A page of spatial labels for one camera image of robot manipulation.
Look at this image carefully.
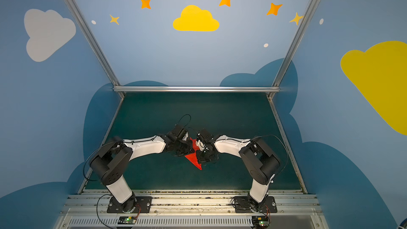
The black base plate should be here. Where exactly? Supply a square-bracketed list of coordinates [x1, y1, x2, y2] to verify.
[107, 196, 152, 213]
[231, 196, 278, 214]

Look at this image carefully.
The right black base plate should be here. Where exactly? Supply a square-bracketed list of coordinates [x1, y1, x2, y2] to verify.
[231, 196, 278, 214]

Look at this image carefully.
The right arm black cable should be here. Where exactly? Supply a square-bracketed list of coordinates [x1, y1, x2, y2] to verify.
[254, 134, 289, 176]

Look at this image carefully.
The left aluminium frame post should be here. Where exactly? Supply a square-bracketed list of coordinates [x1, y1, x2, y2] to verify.
[64, 0, 121, 87]

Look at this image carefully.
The aluminium frame post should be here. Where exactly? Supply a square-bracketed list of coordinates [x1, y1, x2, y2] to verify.
[64, 0, 121, 87]
[267, 0, 321, 102]

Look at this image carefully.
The right aluminium frame post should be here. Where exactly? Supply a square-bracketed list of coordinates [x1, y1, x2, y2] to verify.
[267, 0, 321, 102]

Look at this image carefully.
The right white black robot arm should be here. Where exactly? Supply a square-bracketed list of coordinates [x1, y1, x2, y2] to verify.
[196, 132, 280, 213]

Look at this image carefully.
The green circuit board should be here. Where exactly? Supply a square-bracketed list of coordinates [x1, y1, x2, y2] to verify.
[252, 216, 270, 229]
[118, 216, 138, 225]

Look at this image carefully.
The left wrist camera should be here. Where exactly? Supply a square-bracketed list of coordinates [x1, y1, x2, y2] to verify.
[167, 124, 189, 142]

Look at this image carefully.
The left green circuit board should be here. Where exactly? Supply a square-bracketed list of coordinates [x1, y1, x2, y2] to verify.
[118, 216, 138, 225]

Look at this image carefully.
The aluminium frame horizontal bar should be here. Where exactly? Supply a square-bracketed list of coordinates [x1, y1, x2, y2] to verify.
[113, 86, 280, 93]

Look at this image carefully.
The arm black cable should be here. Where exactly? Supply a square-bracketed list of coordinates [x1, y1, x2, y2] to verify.
[176, 114, 192, 129]
[254, 134, 289, 176]

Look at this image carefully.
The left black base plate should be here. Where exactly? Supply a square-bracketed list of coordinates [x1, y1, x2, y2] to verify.
[107, 196, 152, 213]

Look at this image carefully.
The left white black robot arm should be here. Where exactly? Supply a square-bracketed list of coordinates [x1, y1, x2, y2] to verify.
[89, 134, 195, 213]

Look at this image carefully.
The red square paper sheet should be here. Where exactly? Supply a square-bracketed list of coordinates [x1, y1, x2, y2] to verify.
[184, 139, 202, 170]

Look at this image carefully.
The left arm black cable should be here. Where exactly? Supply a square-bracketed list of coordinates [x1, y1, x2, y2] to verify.
[176, 114, 192, 129]

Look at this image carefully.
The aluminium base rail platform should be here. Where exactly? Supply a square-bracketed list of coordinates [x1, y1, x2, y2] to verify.
[54, 190, 329, 229]

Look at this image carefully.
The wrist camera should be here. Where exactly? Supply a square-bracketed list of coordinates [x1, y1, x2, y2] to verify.
[167, 124, 189, 142]
[197, 129, 215, 148]

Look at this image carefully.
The right green circuit board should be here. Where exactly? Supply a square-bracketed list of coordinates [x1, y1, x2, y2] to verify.
[252, 216, 270, 229]

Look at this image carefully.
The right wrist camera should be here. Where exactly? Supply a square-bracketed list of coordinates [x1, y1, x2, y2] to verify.
[197, 129, 215, 148]

